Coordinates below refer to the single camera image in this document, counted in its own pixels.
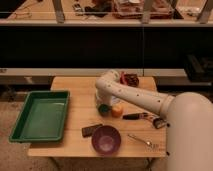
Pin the green plastic tray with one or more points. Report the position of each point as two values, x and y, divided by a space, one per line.
42 117

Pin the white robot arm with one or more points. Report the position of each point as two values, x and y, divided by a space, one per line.
189 115

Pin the orange fruit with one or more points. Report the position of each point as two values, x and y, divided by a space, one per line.
117 110

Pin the dark brown rectangular block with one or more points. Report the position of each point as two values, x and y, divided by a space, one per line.
88 131

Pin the red and dark container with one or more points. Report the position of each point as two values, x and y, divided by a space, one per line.
129 79

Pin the purple bowl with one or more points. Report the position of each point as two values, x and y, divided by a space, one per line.
106 140

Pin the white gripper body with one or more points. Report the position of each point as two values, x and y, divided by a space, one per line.
105 99

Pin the black box on right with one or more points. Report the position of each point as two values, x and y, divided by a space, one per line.
199 69

